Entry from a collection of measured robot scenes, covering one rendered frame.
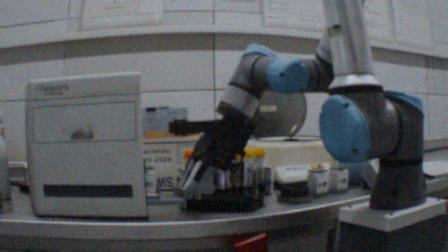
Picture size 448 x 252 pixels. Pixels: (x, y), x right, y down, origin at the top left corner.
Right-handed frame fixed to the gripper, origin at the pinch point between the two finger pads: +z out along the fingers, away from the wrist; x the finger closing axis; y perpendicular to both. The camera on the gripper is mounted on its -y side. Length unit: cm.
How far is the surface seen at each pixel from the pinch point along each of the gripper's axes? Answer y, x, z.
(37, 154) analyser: -35.0, -4.4, 9.5
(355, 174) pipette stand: 44, 7, -24
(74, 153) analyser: -26.7, -4.5, 4.5
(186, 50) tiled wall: 3, 60, -40
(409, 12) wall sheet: 80, 58, -114
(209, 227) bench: 5.3, -8.5, 4.2
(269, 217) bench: 16.7, -8.5, -3.3
